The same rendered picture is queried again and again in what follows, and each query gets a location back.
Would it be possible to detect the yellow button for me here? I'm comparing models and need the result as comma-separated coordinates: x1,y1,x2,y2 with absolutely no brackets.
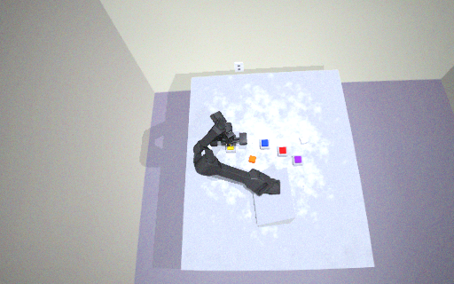
226,146,236,153

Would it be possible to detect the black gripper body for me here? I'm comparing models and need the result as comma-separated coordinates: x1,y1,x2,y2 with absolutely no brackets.
210,132,247,146

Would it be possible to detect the red button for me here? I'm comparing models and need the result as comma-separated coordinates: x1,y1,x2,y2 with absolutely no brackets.
278,146,288,157

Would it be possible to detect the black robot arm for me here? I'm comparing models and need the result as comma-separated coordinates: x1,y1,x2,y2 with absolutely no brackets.
192,111,281,197

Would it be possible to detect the blue button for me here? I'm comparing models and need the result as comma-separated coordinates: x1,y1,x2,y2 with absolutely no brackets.
260,139,270,150

